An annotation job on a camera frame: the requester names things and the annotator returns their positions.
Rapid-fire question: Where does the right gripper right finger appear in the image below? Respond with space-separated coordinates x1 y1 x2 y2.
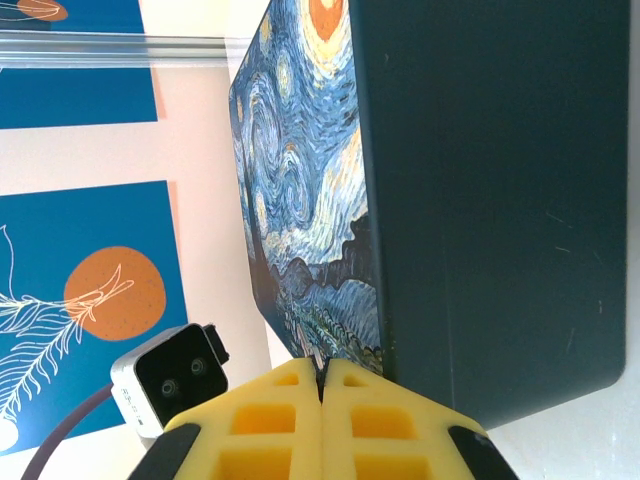
319 357 521 480

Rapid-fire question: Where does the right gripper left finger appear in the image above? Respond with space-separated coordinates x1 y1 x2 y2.
128 357 324 480

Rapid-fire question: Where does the starry night painted box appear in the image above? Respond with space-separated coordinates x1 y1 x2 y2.
228 0 629 432

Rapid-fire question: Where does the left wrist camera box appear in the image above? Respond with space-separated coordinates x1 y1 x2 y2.
109 323 232 451

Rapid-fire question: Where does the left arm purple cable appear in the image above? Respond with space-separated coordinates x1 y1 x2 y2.
18 382 117 480

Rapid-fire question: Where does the aluminium frame post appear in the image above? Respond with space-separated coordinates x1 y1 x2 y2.
0 29 254 70

